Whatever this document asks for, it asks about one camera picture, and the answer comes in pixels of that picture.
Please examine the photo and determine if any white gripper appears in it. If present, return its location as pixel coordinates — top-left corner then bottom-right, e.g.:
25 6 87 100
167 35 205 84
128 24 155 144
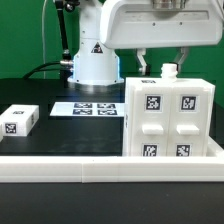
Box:
100 0 224 75

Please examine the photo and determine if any white cabinet body box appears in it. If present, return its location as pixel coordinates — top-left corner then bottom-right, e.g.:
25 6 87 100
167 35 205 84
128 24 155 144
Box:
122 63 215 156

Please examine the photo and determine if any white cabinet top block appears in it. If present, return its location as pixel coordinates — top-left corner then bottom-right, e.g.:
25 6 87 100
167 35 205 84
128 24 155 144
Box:
0 104 39 137

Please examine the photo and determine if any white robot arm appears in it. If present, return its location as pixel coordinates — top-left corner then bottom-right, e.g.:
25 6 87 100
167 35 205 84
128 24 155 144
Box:
68 0 224 90

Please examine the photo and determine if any white base tag plate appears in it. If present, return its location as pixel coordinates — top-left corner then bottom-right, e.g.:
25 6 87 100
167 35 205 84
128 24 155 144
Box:
50 102 124 117

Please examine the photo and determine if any white L-shaped fence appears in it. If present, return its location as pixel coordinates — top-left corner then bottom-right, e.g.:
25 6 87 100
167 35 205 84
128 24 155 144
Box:
0 140 224 183

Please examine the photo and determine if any black cable bundle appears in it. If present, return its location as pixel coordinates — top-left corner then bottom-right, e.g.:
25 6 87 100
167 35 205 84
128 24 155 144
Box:
22 60 74 80

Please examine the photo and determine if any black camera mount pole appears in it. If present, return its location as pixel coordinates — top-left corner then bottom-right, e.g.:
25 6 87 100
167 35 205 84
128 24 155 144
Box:
54 0 80 60

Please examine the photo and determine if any grey hanging cable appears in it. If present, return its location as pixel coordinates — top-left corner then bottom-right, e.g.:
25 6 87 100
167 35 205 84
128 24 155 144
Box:
41 0 49 80

